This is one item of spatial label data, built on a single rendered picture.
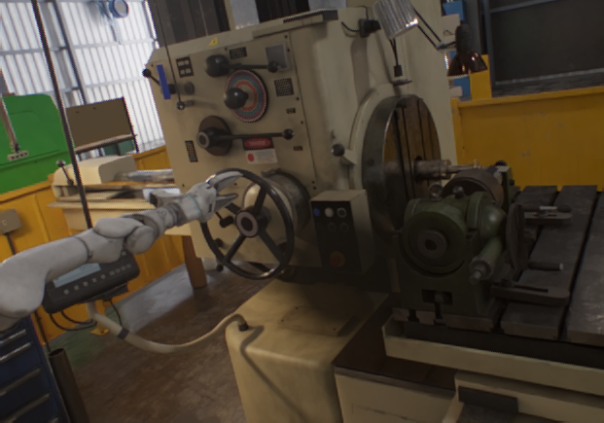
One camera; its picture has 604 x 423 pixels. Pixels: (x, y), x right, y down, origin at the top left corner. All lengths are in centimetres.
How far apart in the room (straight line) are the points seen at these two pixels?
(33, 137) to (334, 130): 423
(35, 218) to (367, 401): 280
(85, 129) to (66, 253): 898
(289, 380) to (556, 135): 252
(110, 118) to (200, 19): 767
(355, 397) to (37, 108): 439
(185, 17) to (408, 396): 205
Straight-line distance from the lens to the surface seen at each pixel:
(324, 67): 162
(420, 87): 232
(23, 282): 99
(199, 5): 277
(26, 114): 557
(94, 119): 1016
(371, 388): 205
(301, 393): 228
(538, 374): 151
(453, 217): 145
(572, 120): 386
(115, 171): 304
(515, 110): 390
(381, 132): 173
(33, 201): 411
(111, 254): 118
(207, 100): 189
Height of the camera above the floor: 176
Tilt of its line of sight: 15 degrees down
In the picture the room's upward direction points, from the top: 11 degrees counter-clockwise
